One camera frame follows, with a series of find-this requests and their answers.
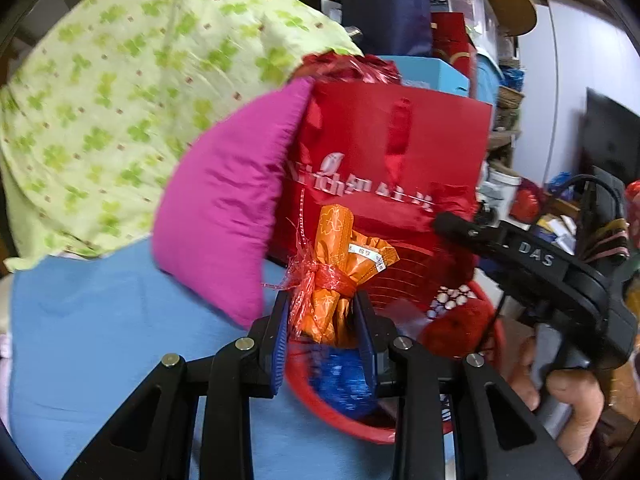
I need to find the black cable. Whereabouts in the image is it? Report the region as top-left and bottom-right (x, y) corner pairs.
(554, 173), (601, 206)

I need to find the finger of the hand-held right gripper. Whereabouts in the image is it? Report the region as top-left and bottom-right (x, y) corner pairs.
(432, 211), (571, 288)

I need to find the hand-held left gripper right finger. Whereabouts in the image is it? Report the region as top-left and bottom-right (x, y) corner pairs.
(352, 290), (581, 480)

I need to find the light blue box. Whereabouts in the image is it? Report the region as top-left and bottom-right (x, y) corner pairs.
(375, 55), (472, 97)

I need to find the red box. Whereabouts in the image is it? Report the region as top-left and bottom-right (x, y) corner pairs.
(430, 12), (477, 92)

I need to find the blue blanket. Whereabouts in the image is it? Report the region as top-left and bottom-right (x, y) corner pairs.
(9, 232), (401, 480)

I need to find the red gift bag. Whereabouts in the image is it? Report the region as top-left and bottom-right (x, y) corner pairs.
(272, 52), (493, 271)

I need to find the blue plastic bag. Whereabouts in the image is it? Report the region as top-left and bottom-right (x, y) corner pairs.
(310, 347), (391, 421)

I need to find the clear plastic storage box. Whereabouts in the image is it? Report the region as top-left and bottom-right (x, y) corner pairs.
(427, 0), (500, 56)

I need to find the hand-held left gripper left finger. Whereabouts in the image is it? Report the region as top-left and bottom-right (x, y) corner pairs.
(62, 292), (293, 480)

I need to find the navy bag with orange handle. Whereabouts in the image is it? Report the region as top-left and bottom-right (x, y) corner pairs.
(339, 0), (434, 59)

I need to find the dotted packet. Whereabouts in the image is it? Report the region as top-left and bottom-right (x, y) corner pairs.
(427, 286), (473, 320)

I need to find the blue storage bin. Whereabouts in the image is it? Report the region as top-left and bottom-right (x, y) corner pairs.
(470, 51), (505, 107)

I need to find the person's right hand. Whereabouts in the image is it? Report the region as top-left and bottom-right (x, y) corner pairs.
(510, 335), (626, 467)

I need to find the black television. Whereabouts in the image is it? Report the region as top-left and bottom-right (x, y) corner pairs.
(580, 87), (640, 188)

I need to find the orange wrapper with red ribbon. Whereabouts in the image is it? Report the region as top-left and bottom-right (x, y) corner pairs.
(263, 190), (401, 347)

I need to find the white bucket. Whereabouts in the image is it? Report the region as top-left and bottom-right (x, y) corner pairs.
(486, 166), (522, 207)

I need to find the red plastic basket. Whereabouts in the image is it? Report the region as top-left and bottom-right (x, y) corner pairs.
(285, 245), (506, 446)

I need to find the green floral quilt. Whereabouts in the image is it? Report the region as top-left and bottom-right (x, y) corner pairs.
(0, 0), (363, 271)

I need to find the magenta pillow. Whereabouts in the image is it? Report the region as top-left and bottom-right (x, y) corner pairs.
(152, 79), (316, 328)

